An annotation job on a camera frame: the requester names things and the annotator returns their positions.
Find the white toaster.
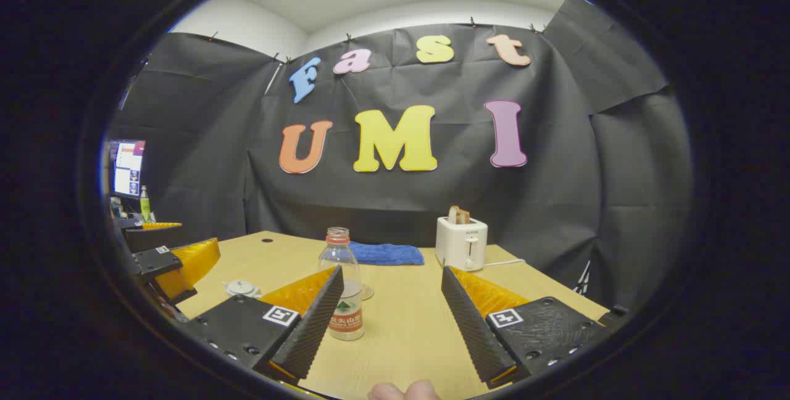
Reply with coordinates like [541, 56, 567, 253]
[435, 215, 489, 272]

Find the clear plastic water bottle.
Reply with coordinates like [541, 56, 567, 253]
[318, 227, 366, 341]

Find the blue towel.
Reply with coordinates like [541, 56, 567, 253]
[349, 241, 425, 266]

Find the computer monitor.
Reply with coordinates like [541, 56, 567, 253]
[110, 140, 147, 200]

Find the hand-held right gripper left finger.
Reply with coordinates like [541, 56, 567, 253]
[184, 265, 345, 383]

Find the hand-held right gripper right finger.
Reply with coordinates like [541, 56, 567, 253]
[441, 265, 612, 388]

